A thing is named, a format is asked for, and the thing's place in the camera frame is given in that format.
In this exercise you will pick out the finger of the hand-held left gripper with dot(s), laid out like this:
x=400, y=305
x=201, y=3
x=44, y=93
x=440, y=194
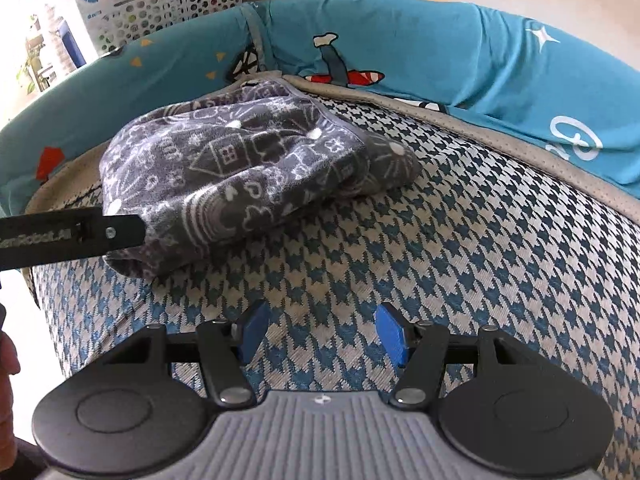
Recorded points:
x=50, y=240

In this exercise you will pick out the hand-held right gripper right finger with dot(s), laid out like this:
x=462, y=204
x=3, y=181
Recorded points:
x=392, y=332

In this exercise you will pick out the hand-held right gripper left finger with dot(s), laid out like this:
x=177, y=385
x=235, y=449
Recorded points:
x=252, y=330

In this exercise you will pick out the grey patterned fleece garment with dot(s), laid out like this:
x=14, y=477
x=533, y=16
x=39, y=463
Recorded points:
x=240, y=170

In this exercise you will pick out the person's left hand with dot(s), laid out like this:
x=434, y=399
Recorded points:
x=6, y=400

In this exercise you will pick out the blue houndstooth bed mat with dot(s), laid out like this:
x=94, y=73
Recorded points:
x=450, y=260

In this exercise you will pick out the white perforated plastic basket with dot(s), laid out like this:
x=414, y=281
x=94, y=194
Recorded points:
x=175, y=5

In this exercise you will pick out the blue printed bed bumper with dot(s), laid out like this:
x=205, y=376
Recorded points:
x=450, y=50

